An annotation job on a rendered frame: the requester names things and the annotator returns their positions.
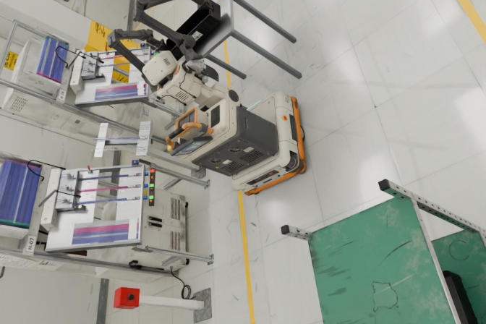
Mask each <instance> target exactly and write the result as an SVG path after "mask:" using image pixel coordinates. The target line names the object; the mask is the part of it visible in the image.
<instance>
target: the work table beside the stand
mask: <svg viewBox="0 0 486 324"><path fill-rule="evenodd" d="M233 1H235V2H236V3H237V4H238V5H240V6H241V7H243V8H244V9H246V10H247V11H248V12H250V13H251V14H253V15H254V16H256V18H258V19H259V20H261V21H262V22H264V23H265V24H266V25H268V26H269V27H271V28H272V29H274V30H275V31H276V32H277V33H279V34H281V35H282V36H283V37H285V38H286V39H287V40H289V41H291V42H292V43H296V41H297V39H296V38H295V37H294V36H293V35H291V34H290V33H288V32H287V31H286V30H284V29H283V28H282V27H280V26H279V25H277V24H276V23H275V22H274V21H272V20H271V19H269V18H268V17H266V16H265V15H264V14H263V13H261V12H260V11H258V10H257V9H256V8H254V7H253V6H252V5H250V4H249V3H247V2H246V1H245V0H218V1H217V2H216V3H217V4H219V5H220V6H221V23H220V24H218V25H217V26H216V27H215V28H214V29H213V30H211V31H210V32H209V33H208V34H207V35H206V36H205V37H204V38H203V39H202V40H201V41H200V42H198V43H197V44H196V45H195V46H194V47H193V48H192V49H193V50H194V52H196V54H197V55H202V56H203V57H202V59H204V58H206V59H208V60H210V61H212V62H213V63H215V64H217V65H218V66H220V67H223V68H224V69H226V70H228V71H229V72H231V73H233V74H235V75H236V76H238V77H240V78H242V79H243V80H244V79H246V78H247V76H246V74H244V73H242V72H240V71H239V70H238V69H235V68H233V67H232V66H230V65H228V64H227V63H225V62H224V61H221V60H220V59H218V58H216V57H214V56H213V55H211V54H210V53H211V52H212V51H213V50H214V49H216V48H217V47H218V46H219V45H221V44H222V43H223V42H224V41H225V40H226V39H227V38H228V37H230V36H232V37H233V38H235V39H237V40H238V41H240V42H241V43H243V44H244V45H246V46H247V47H249V48H251V49H252V50H253V51H255V52H257V53H259V54H260V55H261V56H263V57H265V58H266V59H268V60H269V61H271V62H273V63H274V64H276V65H277V66H279V67H280V68H282V69H284V70H285V71H287V72H288V73H289V74H291V75H293V76H295V77H296V78H297V79H299V78H301V77H302V73H301V72H298V71H297V70H295V69H294V68H293V67H291V66H289V65H288V64H287V63H285V62H284V61H282V60H280V59H279V58H278V57H276V56H274V55H273V54H271V53H270V52H268V51H266V50H265V49H264V48H262V47H261V46H259V45H257V44H256V43H255V42H253V41H252V40H250V39H249V38H247V37H246V36H244V35H242V34H241V33H239V32H238V31H236V30H235V29H234V11H233ZM180 61H186V60H185V56H184V55H183V57H182V58H181V59H180V60H178V63H179V62H180Z"/></svg>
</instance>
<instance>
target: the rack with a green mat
mask: <svg viewBox="0 0 486 324"><path fill-rule="evenodd" d="M378 185H379V188H380V190H381V191H383V192H385V193H388V194H390V195H392V196H393V197H392V198H390V199H388V200H385V201H383V202H380V203H378V204H376V205H374V206H371V207H369V208H366V209H364V210H361V211H359V212H358V213H355V214H353V215H350V216H348V217H345V218H342V219H341V220H339V221H336V222H334V223H331V224H329V225H327V226H324V227H322V228H320V229H317V230H315V231H307V230H304V229H299V228H297V227H294V226H290V225H284V226H282V227H281V233H282V234H283V235H287V236H291V237H294V238H297V239H302V240H305V241H307V242H308V246H309V250H310V257H311V261H312V269H313V273H314V277H315V284H316V288H317V295H318V299H319V303H320V311H321V315H322V319H323V324H461V321H460V320H459V316H458V314H457V311H456V308H455V306H454V303H453V300H452V298H451V294H450V292H449V290H448V286H447V284H446V280H445V279H444V276H443V272H442V271H444V270H449V271H450V272H452V273H455V274H458V275H459V276H460V278H461V282H462V284H463V286H464V289H465V291H466V295H467V296H468V299H469V302H470V304H472V309H473V312H474V315H475V317H476V318H477V322H478V324H486V241H485V240H486V230H485V229H484V228H482V227H480V226H478V225H476V224H474V223H472V222H470V221H468V220H466V219H464V218H462V217H460V216H458V215H456V214H454V213H452V212H451V211H449V210H446V209H445V208H442V207H440V206H439V205H436V204H435V203H433V202H430V201H429V200H426V199H424V198H423V197H421V196H419V195H417V194H415V193H413V192H411V191H409V190H407V189H405V188H403V187H401V186H399V185H397V184H395V183H393V182H391V181H390V180H388V179H383V180H381V181H379V182H378ZM419 209H421V210H424V211H426V212H428V213H430V214H432V215H434V216H437V217H438V218H441V219H443V220H444V221H447V222H449V223H452V224H453V225H455V226H458V227H460V228H462V229H463V230H460V231H457V232H454V233H452V234H448V235H445V236H442V237H439V238H437V239H433V240H430V238H429V235H428V233H427V229H426V227H425V223H424V221H423V219H422V216H421V213H420V211H419Z"/></svg>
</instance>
